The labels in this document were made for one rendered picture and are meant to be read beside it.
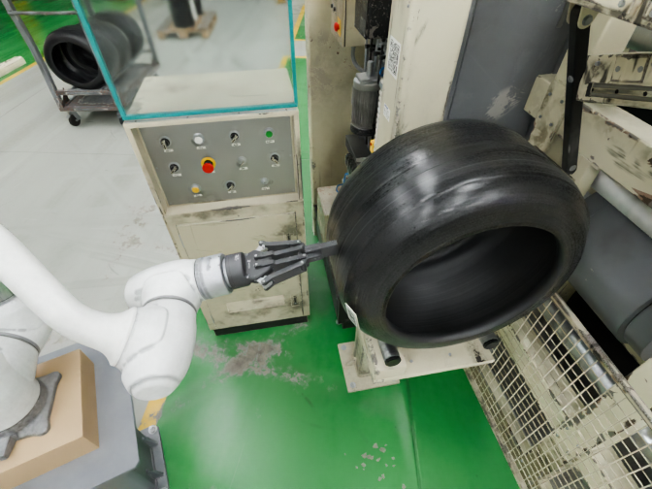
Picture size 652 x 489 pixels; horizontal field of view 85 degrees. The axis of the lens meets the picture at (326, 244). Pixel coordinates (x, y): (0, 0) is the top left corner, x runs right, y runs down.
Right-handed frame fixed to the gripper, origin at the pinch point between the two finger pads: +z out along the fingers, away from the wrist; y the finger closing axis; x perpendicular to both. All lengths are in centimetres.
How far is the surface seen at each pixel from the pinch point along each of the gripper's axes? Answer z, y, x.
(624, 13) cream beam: 54, 3, -34
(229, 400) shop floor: -61, 25, 116
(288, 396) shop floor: -33, 22, 120
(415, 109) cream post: 29.4, 25.1, -13.5
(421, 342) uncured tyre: 18.7, -12.0, 27.6
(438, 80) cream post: 34.5, 25.1, -19.2
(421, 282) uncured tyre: 27.9, 11.5, 36.9
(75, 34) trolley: -171, 344, 14
